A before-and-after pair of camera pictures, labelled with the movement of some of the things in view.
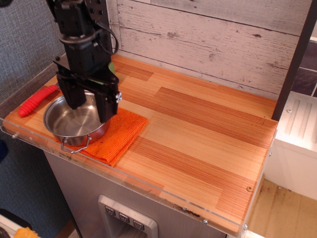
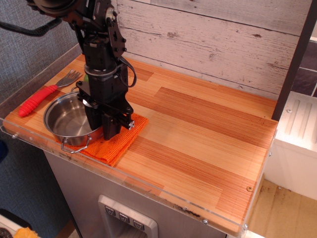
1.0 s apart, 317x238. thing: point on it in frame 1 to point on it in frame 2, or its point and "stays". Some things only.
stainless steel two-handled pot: x=75 y=126 stays
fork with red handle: x=33 y=101 stays
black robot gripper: x=89 y=65 to x=107 y=89
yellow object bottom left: x=25 y=232 stays
